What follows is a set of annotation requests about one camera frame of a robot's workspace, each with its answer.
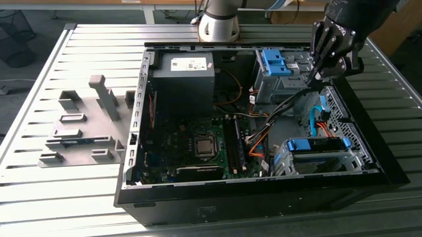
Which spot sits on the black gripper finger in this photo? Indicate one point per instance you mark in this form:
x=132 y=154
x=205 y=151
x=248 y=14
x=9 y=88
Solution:
x=325 y=44
x=349 y=66

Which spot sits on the hard disk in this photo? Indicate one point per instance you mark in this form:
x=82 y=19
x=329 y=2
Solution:
x=298 y=145

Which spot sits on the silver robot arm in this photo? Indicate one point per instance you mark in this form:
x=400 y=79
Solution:
x=218 y=24

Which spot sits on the silver disk bay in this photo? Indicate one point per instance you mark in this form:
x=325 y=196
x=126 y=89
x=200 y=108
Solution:
x=324 y=155

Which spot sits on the brown wooden cabinet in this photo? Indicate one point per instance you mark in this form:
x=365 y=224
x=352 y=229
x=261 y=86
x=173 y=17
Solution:
x=403 y=32

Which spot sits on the blue drive latch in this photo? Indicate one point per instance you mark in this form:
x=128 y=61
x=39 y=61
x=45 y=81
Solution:
x=274 y=69

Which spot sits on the silver drive cage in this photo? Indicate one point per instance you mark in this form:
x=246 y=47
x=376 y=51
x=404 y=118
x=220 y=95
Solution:
x=284 y=86

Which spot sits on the black RAM slot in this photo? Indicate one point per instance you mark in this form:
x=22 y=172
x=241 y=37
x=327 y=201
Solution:
x=237 y=144
x=241 y=144

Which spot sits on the grey power supply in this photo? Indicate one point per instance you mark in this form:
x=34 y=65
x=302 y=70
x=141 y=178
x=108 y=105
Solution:
x=185 y=93

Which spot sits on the silver CPU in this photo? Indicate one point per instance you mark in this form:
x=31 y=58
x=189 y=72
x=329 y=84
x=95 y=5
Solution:
x=205 y=146

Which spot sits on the black CPU socket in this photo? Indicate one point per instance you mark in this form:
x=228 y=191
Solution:
x=205 y=156

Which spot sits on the black case fan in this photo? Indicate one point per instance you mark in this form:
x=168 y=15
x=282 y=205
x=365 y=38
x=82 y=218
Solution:
x=153 y=106

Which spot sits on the green motherboard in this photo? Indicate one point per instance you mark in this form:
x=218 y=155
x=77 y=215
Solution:
x=172 y=138

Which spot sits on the black graphics card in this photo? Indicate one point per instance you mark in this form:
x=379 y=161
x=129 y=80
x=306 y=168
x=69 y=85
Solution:
x=201 y=172

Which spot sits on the black PC case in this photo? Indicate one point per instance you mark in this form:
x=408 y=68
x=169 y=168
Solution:
x=230 y=205

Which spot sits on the green RAM stick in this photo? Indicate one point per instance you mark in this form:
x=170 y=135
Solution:
x=79 y=141

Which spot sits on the grey parts rack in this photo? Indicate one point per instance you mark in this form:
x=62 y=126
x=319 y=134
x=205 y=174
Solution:
x=79 y=158

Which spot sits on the black mesh wastebasket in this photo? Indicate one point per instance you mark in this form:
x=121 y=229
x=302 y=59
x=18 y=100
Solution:
x=17 y=44

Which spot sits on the white frame desk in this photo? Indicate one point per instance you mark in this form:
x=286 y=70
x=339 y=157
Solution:
x=149 y=14

